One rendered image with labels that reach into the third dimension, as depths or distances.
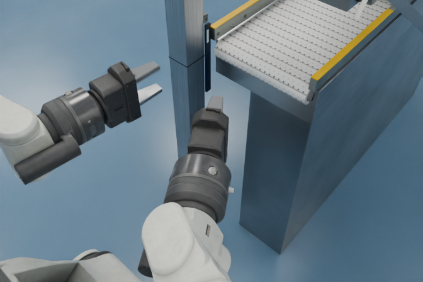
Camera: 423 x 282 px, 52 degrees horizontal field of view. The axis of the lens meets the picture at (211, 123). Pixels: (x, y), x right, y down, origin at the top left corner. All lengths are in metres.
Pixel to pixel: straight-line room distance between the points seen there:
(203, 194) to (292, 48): 0.53
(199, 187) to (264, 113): 0.68
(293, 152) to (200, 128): 0.64
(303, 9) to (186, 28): 0.35
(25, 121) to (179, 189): 0.26
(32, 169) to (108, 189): 1.23
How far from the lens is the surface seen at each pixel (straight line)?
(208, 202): 0.59
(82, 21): 2.92
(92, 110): 0.73
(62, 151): 0.71
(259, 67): 0.98
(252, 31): 1.07
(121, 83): 0.75
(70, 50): 2.68
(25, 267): 0.88
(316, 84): 0.90
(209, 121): 0.65
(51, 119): 0.73
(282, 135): 1.25
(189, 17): 0.95
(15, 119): 0.71
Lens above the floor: 1.52
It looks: 46 degrees down
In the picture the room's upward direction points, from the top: straight up
